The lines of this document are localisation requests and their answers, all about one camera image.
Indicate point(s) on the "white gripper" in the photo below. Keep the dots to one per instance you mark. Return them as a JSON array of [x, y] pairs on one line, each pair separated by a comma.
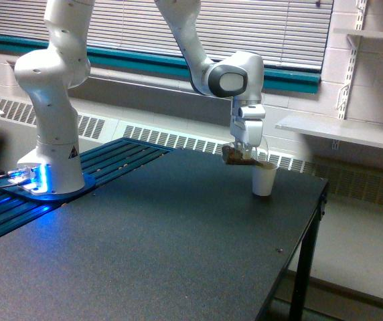
[[246, 125]]

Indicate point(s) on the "clear plastic cup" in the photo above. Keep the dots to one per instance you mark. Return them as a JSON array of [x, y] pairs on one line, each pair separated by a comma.
[[237, 153]]

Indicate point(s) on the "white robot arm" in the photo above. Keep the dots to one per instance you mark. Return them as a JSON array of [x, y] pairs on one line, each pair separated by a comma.
[[46, 75]]

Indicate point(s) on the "white paper cup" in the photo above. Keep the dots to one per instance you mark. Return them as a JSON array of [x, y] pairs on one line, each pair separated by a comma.
[[263, 177]]

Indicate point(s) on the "white window blinds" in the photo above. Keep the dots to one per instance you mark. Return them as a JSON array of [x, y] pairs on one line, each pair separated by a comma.
[[285, 33]]

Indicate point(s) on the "black table leg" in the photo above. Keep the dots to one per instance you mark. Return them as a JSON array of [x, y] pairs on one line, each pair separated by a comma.
[[306, 254]]

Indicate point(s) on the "white baseboard radiator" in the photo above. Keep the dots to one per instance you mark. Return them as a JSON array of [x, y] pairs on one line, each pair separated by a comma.
[[346, 181]]

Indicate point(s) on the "lower white wall shelf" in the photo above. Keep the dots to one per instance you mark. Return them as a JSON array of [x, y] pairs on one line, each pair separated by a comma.
[[351, 131]]

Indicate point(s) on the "white wall shelf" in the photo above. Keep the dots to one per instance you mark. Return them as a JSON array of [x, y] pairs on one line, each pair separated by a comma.
[[351, 131], [372, 33]]

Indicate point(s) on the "white shelf bracket rail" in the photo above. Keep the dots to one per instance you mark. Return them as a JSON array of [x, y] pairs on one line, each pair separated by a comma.
[[344, 91]]

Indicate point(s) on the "upper white wall shelf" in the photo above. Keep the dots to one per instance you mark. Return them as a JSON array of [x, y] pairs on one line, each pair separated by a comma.
[[372, 33]]

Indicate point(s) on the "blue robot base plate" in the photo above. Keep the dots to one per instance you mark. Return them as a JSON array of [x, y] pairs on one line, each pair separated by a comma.
[[26, 187]]

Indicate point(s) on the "blue slotted aluminium rail bed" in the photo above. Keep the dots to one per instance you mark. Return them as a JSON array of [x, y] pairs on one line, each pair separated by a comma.
[[101, 165]]

